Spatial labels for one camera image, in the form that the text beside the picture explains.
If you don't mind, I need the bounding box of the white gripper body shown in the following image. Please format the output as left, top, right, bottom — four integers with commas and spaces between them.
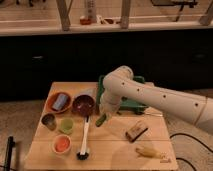
99, 100, 120, 120

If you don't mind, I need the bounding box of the green pepper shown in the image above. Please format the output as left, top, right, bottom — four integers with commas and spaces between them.
95, 114, 107, 127

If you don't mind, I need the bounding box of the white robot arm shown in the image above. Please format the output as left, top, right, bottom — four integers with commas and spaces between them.
100, 66, 213, 135

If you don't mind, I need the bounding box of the purple bowl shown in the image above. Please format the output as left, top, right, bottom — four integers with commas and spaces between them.
72, 95, 95, 117

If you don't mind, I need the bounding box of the orange bowl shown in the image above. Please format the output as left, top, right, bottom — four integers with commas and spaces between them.
46, 92, 72, 114

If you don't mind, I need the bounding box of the red bowl on shelf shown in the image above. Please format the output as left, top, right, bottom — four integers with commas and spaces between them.
80, 18, 92, 25

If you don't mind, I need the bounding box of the green plastic tray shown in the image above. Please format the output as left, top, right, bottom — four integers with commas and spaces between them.
96, 75, 147, 115

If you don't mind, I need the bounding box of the brown wooden brush block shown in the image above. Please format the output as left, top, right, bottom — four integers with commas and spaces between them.
125, 121, 148, 143

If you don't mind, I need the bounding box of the blue-grey cloth roll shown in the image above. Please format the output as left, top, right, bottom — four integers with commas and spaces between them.
52, 93, 68, 111

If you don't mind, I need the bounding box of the metal fork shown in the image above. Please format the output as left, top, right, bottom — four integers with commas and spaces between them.
141, 112, 163, 117

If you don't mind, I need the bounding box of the small green cup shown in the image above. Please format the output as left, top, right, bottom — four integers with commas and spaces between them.
59, 118, 73, 135

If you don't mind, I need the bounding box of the yellow corn cob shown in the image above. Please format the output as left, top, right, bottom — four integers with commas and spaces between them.
135, 146, 166, 159

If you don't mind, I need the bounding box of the small orange cup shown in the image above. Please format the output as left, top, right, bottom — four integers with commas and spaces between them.
52, 134, 71, 155

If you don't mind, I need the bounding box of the metal cup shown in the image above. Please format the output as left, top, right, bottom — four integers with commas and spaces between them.
41, 113, 57, 131

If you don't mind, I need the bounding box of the black cable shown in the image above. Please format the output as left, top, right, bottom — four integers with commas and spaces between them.
169, 132, 213, 171

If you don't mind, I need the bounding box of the black stand post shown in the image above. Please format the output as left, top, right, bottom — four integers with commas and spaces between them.
4, 136, 15, 171

